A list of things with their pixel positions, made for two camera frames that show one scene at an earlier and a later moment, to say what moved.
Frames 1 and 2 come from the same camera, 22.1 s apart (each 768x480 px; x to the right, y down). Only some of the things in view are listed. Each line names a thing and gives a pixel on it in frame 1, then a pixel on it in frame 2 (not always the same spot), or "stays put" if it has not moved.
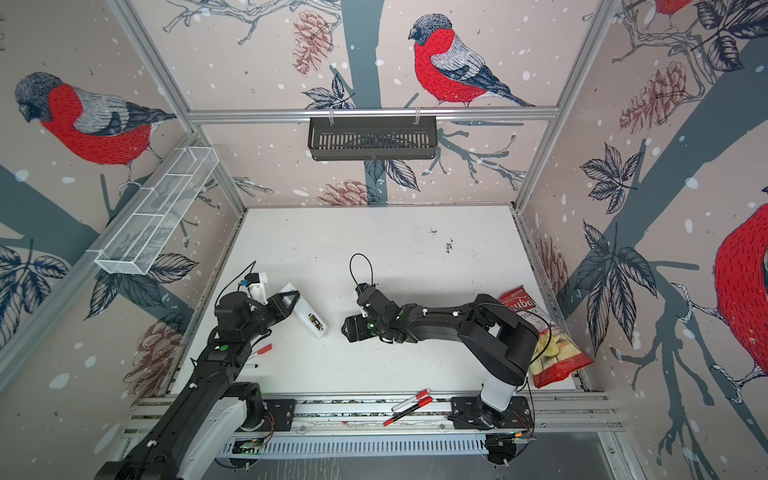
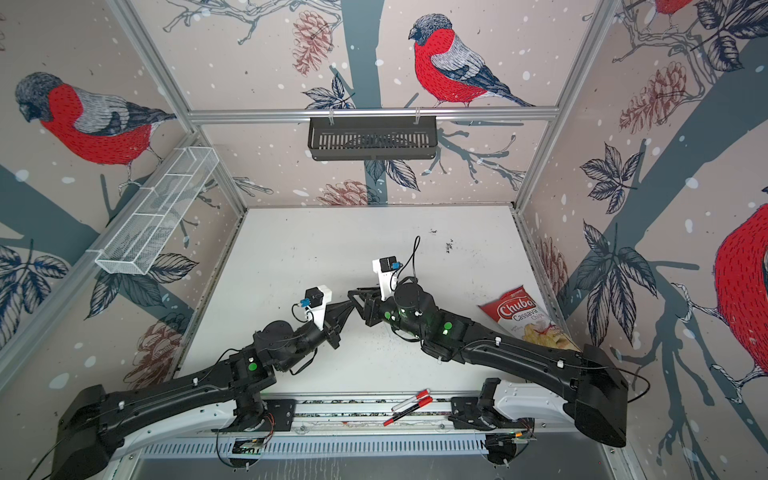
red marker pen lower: [424, 402] stays put
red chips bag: [555, 355] stays put
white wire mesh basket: [134, 246] stays put
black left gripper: [275, 302] to [331, 324]
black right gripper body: [366, 324] to [379, 309]
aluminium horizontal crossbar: [372, 115] stays put
